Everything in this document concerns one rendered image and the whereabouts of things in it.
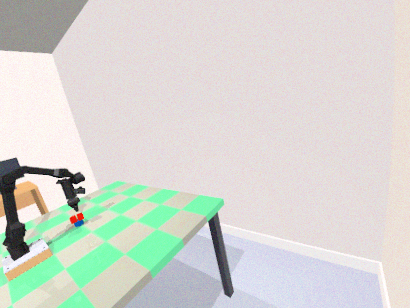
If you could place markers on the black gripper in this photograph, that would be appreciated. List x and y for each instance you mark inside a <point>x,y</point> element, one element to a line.
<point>72,200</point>

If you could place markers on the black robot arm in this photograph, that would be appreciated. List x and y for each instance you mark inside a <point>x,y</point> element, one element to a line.
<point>15,230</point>

